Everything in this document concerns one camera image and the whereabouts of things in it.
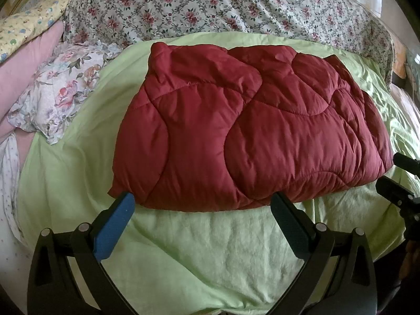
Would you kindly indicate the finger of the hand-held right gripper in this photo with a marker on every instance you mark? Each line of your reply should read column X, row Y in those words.
column 405, row 162
column 393, row 192

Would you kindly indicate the white dotted cloth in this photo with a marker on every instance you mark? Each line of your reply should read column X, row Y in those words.
column 10, row 187

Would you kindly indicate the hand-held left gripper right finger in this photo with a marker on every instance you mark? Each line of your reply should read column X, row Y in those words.
column 288, row 223

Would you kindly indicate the pale pink cloth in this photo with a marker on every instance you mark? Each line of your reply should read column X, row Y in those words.
column 407, row 100

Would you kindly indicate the floral print blanket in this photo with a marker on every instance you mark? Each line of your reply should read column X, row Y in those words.
column 203, row 6

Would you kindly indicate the yellow print pillow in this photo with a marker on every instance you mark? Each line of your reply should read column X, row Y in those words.
column 23, row 29

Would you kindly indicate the large flower print pillow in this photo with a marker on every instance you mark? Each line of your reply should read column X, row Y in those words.
column 62, row 85

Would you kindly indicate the light green bed sheet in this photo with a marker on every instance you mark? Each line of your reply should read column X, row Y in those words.
column 203, row 252

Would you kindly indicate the red quilted blanket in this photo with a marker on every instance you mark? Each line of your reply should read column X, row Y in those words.
column 249, row 121

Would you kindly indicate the pink pillow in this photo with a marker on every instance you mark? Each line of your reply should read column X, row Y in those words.
column 23, row 75

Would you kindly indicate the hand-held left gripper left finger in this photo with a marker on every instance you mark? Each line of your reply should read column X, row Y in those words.
column 113, row 224

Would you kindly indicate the orange cloth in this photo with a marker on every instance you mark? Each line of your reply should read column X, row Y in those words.
column 398, row 55

